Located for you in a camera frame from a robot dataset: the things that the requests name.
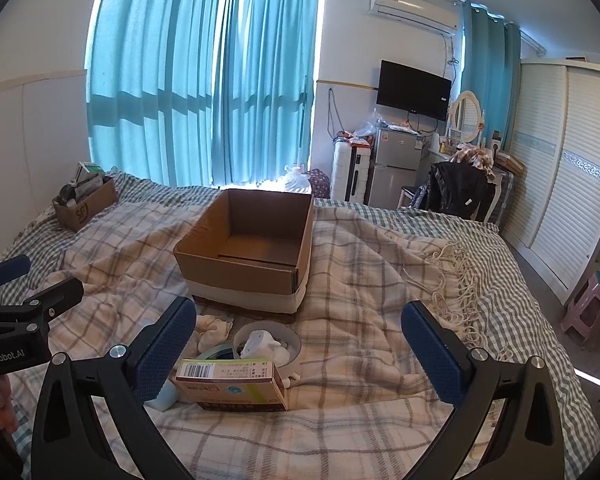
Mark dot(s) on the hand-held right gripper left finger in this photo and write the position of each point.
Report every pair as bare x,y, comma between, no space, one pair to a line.
162,355

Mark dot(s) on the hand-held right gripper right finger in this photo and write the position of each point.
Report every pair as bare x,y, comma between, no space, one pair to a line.
430,355

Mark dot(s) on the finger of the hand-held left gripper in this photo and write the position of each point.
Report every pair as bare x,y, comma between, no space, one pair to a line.
50,297
7,266

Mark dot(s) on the light blue bottle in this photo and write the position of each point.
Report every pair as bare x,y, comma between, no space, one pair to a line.
161,399

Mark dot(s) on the teal tape roll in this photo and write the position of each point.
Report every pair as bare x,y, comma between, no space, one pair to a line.
215,352

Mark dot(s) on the white cloth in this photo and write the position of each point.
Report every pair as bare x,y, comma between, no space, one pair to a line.
212,327

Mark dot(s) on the medicine box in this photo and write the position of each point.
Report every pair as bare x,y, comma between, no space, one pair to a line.
230,385

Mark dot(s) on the large cardboard box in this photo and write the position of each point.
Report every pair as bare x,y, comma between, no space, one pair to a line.
240,272

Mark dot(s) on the white tape roll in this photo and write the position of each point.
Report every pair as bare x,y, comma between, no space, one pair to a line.
285,355

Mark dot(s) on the person's left hand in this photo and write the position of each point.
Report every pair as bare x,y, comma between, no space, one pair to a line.
2,405

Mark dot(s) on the small cardboard box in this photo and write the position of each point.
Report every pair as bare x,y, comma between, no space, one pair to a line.
87,210

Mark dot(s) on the plaid blanket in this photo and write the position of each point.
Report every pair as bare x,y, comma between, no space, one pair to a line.
360,280

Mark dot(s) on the green white box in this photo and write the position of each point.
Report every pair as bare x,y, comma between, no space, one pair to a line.
89,170

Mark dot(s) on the pink stool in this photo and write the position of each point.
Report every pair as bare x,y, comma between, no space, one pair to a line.
587,307

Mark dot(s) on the black jacket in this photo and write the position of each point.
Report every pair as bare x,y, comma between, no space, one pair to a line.
455,187

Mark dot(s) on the silver fridge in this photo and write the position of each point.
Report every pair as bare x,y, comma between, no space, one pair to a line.
395,170

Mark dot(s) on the white suitcase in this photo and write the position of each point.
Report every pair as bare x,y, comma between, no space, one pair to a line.
347,172

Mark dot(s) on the dark patterned bag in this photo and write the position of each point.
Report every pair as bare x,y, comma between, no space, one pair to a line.
320,185

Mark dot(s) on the plaid garment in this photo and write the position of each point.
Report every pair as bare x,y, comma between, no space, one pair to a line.
475,157

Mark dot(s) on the white wardrobe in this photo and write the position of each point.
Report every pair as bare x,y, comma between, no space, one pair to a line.
560,160

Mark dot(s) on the clear plastic bag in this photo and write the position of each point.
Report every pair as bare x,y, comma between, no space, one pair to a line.
367,125

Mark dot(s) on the wide teal curtain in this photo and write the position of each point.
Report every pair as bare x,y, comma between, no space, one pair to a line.
150,70

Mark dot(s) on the oval white mirror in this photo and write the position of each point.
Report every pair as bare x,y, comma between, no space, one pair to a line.
465,112

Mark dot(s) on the black television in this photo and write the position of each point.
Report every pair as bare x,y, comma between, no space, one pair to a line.
414,90

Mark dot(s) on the narrow teal curtain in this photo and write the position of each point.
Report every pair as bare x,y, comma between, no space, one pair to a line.
487,75

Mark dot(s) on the white air conditioner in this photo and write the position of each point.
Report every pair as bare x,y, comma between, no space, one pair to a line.
412,7

